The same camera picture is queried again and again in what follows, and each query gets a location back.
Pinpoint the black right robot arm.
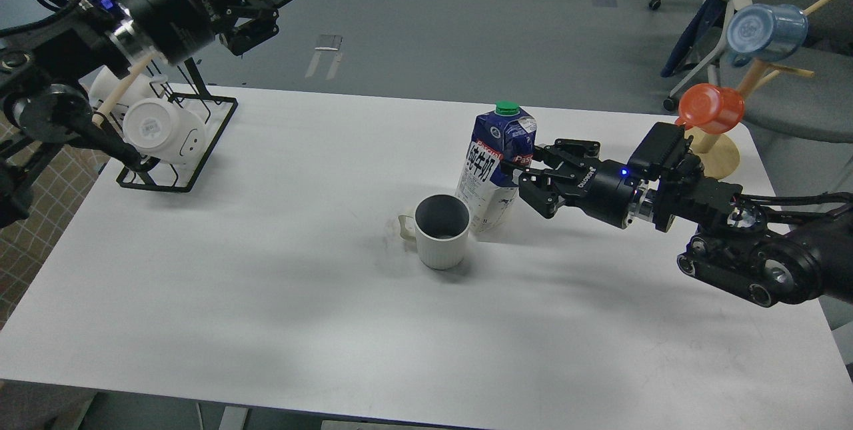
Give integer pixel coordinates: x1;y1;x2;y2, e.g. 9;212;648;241
500;136;851;307

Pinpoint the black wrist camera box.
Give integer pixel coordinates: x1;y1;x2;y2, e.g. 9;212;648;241
627;122;694;181

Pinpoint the beige checkered cloth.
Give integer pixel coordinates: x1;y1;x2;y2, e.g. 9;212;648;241
1;145;109;325

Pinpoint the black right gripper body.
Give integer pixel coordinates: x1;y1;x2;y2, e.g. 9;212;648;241
518;139;639;229

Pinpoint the white rear cup on rack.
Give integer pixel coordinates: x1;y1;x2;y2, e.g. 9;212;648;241
88;67;157;111

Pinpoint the wooden cup tree stand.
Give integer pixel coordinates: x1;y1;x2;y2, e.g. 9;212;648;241
674;0;833;179

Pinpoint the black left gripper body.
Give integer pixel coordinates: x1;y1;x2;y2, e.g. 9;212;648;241
117;0;277;65

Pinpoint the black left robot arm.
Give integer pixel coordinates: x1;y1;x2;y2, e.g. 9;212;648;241
2;0;294;227

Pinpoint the white cup on rack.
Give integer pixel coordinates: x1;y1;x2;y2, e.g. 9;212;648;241
88;67;157;111
122;98;207;165

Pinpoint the white ribbed mug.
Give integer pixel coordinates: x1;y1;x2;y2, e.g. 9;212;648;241
397;194;472;270

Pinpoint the orange plastic cup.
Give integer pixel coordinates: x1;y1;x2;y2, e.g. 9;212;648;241
674;83;746;135

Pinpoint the blue white milk carton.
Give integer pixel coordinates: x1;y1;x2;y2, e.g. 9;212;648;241
456;100;537;233

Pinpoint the black wire cup rack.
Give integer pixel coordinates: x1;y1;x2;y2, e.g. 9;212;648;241
116;59;239;193

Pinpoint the blue plastic cup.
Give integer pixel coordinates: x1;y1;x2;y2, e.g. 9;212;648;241
725;3;810;67

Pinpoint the wooden rod on rack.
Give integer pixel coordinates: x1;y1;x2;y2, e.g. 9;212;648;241
91;51;157;127

